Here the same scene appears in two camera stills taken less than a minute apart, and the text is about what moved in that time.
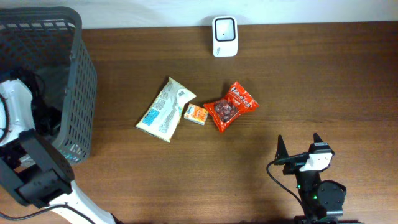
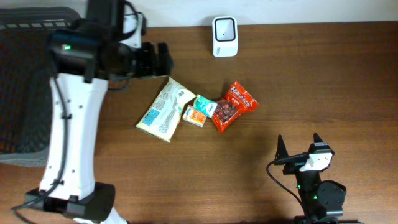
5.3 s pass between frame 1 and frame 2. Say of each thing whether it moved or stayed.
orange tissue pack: stayed
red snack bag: stayed
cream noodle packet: stayed
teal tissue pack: moved
